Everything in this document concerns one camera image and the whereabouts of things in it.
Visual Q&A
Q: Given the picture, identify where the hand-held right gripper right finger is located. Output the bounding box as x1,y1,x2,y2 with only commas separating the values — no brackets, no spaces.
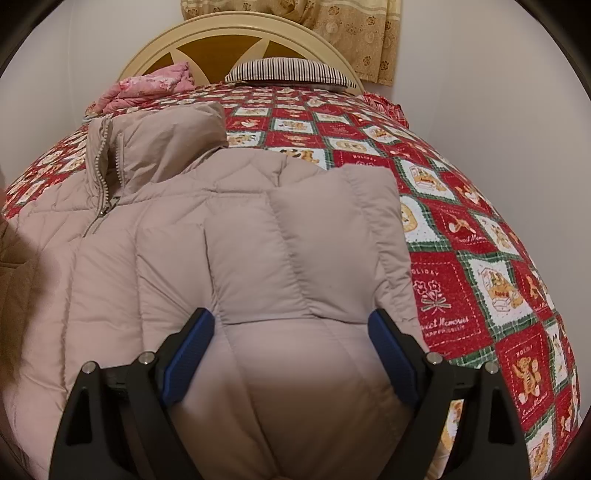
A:
368,308,530,480

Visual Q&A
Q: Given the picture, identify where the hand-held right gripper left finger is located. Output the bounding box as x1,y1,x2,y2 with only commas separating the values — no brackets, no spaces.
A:
48,307,216,480

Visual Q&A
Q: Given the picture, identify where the beige puffer jacket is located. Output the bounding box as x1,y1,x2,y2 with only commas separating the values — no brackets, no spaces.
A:
0,100,432,480

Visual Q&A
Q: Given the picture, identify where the red patchwork bear quilt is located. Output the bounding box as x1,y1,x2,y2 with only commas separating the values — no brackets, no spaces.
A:
0,83,583,480

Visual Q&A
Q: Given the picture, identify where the red patterned cloth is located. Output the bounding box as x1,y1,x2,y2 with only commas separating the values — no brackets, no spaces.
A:
362,91,409,125

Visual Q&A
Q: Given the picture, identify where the pink floral blanket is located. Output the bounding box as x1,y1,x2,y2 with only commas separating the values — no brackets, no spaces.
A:
85,61,197,116

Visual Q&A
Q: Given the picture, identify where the striped pillow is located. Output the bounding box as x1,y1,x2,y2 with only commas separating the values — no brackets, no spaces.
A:
225,57,358,90

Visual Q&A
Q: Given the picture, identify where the cream wooden headboard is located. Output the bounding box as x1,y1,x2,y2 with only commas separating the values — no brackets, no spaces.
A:
119,13,365,90

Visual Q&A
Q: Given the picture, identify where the beige floral curtain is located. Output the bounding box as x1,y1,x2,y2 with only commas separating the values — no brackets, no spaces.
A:
180,0,402,87

